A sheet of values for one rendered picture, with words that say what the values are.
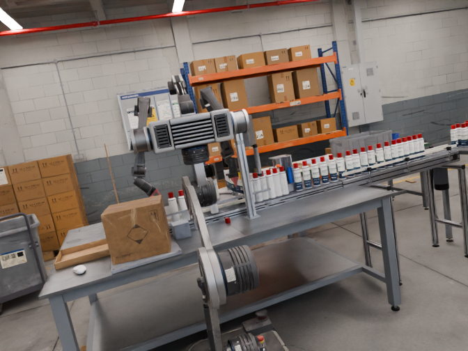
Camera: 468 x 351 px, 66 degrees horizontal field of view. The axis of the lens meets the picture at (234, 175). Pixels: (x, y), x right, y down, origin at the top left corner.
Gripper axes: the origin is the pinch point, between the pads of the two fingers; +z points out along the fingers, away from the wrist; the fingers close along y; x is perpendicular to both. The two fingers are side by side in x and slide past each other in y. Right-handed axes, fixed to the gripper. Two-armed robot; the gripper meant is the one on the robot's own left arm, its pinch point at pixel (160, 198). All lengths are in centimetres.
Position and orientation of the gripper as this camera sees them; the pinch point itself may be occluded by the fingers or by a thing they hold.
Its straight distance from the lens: 231.4
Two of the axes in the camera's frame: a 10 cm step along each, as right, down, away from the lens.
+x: -6.0, 7.9, -1.4
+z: 7.4, 6.1, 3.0
